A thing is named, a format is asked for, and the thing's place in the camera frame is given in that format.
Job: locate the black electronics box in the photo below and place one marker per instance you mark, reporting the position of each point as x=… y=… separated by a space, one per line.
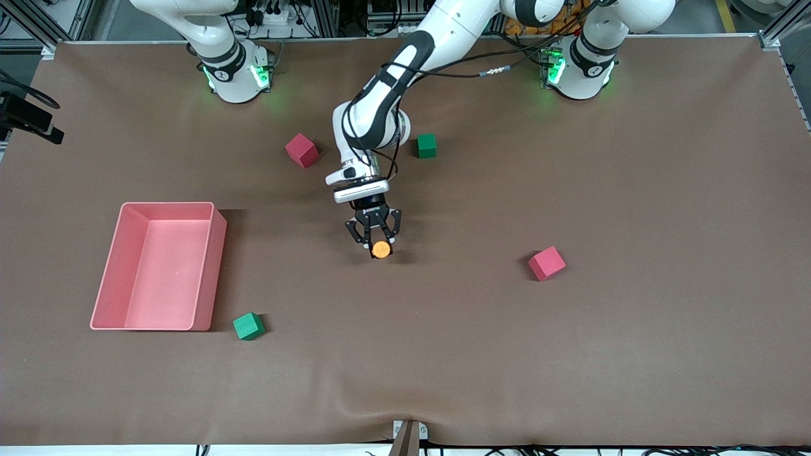
x=396 y=9

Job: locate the brown table cover sheet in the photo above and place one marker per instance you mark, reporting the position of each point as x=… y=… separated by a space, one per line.
x=405 y=354

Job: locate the pink plastic tray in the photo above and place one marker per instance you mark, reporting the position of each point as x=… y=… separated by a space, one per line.
x=161 y=278

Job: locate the white power strip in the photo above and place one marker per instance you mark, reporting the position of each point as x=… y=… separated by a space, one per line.
x=274 y=14

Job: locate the aluminium frame profile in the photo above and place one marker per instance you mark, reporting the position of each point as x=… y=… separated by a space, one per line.
x=785 y=38
x=47 y=22

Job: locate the orange capped black push button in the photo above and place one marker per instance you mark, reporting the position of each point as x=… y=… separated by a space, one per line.
x=381 y=249

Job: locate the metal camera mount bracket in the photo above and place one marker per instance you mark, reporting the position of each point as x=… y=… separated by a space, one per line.
x=408 y=436

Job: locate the green foam cube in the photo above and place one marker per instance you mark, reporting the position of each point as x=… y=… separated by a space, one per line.
x=427 y=146
x=248 y=326

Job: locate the pink foam cube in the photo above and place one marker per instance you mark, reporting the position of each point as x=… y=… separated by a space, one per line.
x=301 y=150
x=547 y=263

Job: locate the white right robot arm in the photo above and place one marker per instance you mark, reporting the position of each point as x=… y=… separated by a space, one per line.
x=233 y=69

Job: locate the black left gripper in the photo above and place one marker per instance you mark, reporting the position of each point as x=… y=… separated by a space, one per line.
x=372 y=208

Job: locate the pile of orange objects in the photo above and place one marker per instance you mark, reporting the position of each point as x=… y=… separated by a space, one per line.
x=551 y=25

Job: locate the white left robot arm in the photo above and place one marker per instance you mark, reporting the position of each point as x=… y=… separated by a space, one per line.
x=380 y=95

